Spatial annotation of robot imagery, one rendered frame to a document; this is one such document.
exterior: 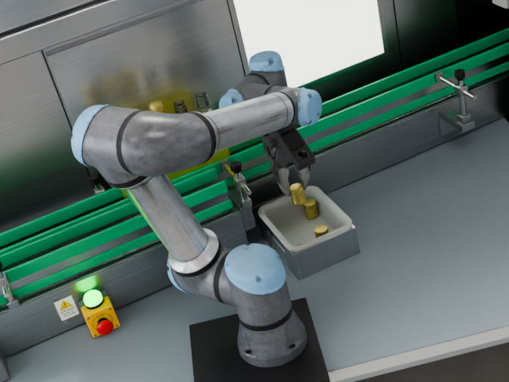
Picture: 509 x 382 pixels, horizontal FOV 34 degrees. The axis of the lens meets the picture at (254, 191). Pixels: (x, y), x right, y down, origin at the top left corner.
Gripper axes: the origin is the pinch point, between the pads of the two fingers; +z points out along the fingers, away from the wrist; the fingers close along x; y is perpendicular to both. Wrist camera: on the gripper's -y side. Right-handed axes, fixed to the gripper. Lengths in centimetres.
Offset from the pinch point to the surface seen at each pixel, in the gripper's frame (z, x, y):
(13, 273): -4, 69, 8
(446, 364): 92, -40, 9
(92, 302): 8, 55, 1
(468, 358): 92, -47, 8
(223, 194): -1.2, 15.8, 8.7
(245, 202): 1.7, 11.7, 5.9
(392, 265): 16.7, -12.6, -20.2
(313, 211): 12.2, -5.1, 6.1
